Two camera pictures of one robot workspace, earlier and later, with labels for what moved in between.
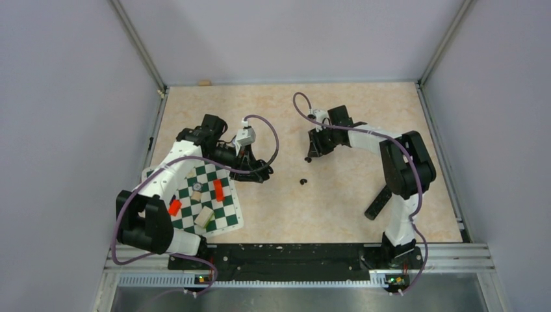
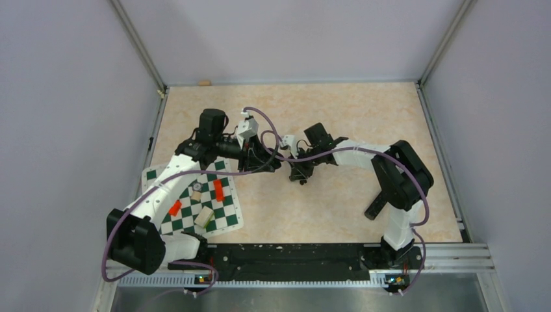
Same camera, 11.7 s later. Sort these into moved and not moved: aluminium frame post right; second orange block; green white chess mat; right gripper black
Moved: right gripper black
Not moved: green white chess mat; second orange block; aluminium frame post right
